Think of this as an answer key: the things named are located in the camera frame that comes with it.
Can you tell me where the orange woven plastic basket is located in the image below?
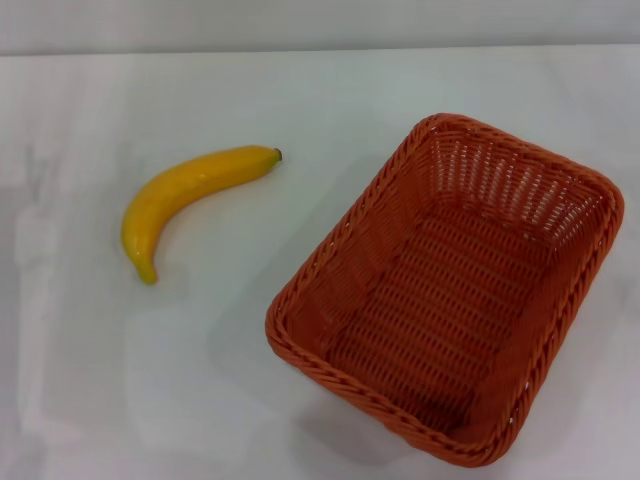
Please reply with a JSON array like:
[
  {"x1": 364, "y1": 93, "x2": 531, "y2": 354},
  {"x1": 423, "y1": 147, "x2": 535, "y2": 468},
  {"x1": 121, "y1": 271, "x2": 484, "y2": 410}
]
[{"x1": 264, "y1": 113, "x2": 626, "y2": 470}]

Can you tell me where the yellow banana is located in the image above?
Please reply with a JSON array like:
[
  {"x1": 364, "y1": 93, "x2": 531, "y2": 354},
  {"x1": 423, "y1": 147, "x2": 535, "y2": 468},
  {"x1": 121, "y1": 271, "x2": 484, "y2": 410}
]
[{"x1": 121, "y1": 144, "x2": 283, "y2": 286}]

